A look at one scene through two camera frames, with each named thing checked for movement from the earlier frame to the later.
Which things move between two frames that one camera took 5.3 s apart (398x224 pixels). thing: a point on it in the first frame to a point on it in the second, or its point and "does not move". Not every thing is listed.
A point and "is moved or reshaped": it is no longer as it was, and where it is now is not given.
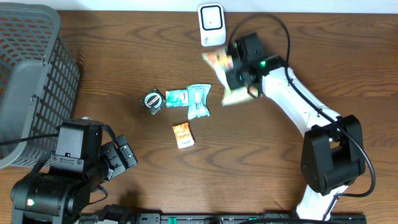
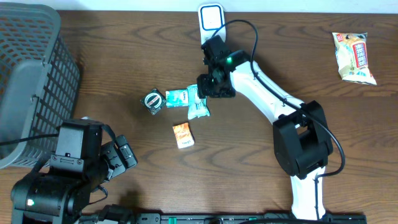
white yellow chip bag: x=222 y=61 is moved or reshaped
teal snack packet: x=176 y=98 does not move
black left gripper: x=123 y=152 does not move
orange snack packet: x=184 y=135 does not move
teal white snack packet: x=197 y=99 does not move
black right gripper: x=231 y=81 to x=202 y=88
